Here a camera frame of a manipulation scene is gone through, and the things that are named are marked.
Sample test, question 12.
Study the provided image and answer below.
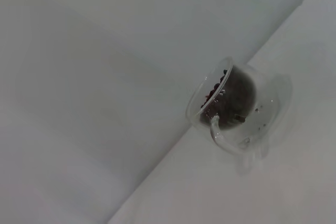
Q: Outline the clear glass cup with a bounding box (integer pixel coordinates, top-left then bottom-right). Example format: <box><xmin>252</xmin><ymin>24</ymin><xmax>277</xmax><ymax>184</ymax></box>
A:
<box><xmin>185</xmin><ymin>56</ymin><xmax>277</xmax><ymax>157</ymax></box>

